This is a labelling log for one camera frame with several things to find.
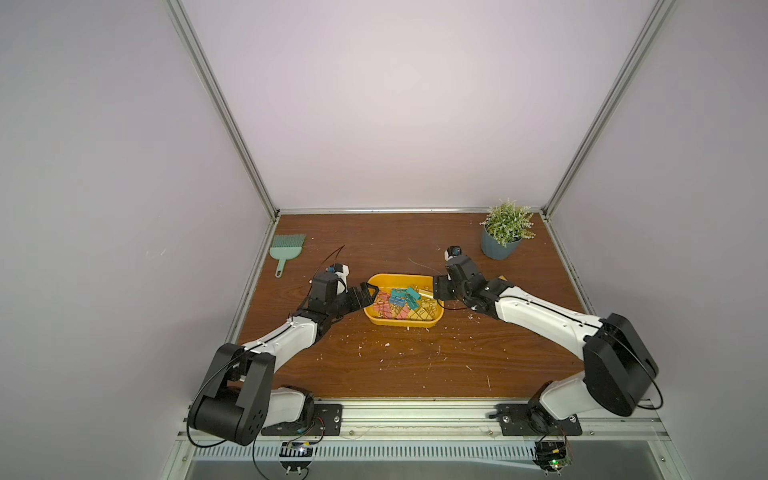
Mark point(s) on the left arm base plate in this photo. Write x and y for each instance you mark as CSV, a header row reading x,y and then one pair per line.
x,y
322,419

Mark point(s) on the aluminium front rail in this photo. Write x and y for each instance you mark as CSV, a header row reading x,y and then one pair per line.
x,y
435,419

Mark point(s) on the right controller board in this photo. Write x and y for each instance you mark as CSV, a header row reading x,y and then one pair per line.
x,y
551,456

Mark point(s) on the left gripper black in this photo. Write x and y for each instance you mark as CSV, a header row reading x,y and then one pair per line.
x,y
356,303

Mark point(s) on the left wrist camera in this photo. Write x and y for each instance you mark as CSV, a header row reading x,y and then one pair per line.
x,y
341,271

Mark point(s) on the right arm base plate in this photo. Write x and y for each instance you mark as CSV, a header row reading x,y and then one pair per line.
x,y
517,419

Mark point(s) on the left controller board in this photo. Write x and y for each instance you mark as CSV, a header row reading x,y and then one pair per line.
x,y
296,457

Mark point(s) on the yellow plastic storage box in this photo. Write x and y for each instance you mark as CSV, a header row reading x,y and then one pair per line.
x,y
404,300

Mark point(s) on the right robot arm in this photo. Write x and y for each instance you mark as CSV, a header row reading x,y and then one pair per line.
x,y
618,369

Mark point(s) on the potted green plant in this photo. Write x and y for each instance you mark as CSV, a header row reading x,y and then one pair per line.
x,y
504,228

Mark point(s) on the controller board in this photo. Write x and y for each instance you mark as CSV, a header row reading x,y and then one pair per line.
x,y
296,457
551,456

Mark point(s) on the green plastic dustpan brush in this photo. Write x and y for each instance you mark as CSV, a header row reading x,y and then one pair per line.
x,y
285,248

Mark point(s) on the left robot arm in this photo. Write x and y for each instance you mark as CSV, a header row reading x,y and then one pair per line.
x,y
237,400

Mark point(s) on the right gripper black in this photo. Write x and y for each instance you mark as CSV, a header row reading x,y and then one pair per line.
x,y
442,288

